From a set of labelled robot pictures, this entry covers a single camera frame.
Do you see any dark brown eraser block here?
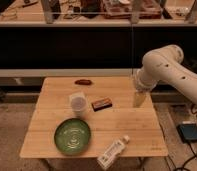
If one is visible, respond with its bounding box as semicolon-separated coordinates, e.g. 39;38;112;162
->
91;98;112;111

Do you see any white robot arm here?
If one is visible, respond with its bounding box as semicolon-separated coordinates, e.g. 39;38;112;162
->
134;45;197;105

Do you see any white ceramic cup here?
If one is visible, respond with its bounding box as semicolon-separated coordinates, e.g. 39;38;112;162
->
69;92;87;117

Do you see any small dark red object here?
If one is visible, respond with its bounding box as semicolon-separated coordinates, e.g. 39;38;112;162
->
75;79;92;85

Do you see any blue foot pedal box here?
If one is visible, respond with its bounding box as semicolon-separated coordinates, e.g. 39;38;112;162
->
177;123;197;143

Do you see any white plastic bottle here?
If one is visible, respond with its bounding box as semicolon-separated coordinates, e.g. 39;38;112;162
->
97;135;130;170

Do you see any wooden folding table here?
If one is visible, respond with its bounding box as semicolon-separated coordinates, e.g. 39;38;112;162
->
20;77;168;158

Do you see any green round plate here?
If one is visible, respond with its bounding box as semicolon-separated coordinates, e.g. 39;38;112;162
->
54;118;91;156

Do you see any brown tray on workbench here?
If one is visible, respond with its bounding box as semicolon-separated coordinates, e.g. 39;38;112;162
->
101;0;162;19

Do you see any long wooden workbench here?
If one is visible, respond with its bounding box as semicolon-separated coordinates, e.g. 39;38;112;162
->
0;0;197;27

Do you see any black floor cable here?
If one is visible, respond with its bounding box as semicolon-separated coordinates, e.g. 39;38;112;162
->
158;103;197;171

